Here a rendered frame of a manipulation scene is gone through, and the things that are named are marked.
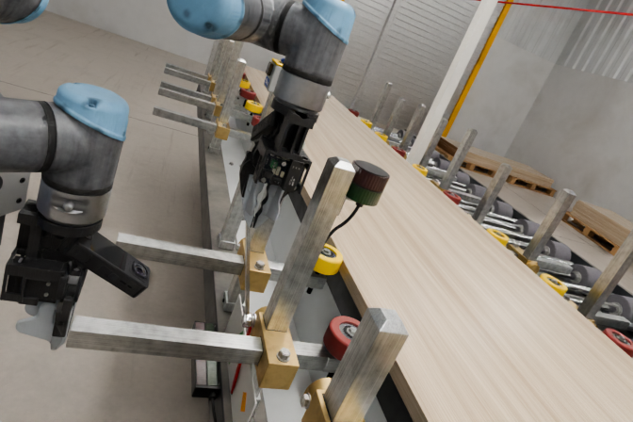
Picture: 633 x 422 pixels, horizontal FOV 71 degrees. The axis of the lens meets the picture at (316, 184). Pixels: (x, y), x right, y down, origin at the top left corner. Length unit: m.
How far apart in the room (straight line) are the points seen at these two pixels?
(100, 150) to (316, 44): 0.30
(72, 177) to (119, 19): 7.82
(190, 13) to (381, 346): 0.39
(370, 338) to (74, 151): 0.36
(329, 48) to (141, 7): 7.71
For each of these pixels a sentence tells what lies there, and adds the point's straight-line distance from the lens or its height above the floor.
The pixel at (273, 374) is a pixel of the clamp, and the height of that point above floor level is 0.85.
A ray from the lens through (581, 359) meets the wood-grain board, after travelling 1.18.
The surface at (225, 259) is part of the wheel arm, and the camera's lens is 0.93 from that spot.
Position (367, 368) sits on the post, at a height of 1.05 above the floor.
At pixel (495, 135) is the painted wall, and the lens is 10.76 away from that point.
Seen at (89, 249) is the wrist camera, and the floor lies 0.99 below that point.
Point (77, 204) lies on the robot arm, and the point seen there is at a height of 1.06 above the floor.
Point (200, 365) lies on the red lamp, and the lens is 0.91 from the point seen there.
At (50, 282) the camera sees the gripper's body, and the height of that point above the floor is 0.94.
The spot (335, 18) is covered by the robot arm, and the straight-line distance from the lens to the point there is 0.62.
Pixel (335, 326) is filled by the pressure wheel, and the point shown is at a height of 0.91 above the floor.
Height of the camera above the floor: 1.33
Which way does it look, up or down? 19 degrees down
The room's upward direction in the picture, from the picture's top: 22 degrees clockwise
